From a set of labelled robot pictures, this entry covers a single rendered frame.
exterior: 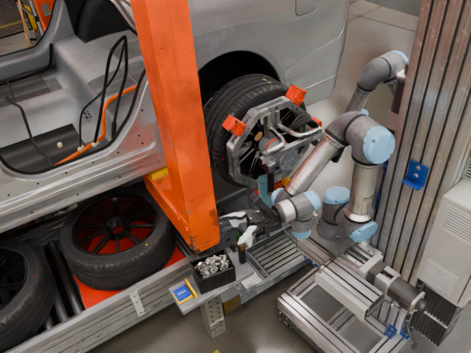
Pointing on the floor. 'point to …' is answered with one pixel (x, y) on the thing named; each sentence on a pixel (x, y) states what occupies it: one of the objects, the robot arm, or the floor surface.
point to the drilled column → (213, 316)
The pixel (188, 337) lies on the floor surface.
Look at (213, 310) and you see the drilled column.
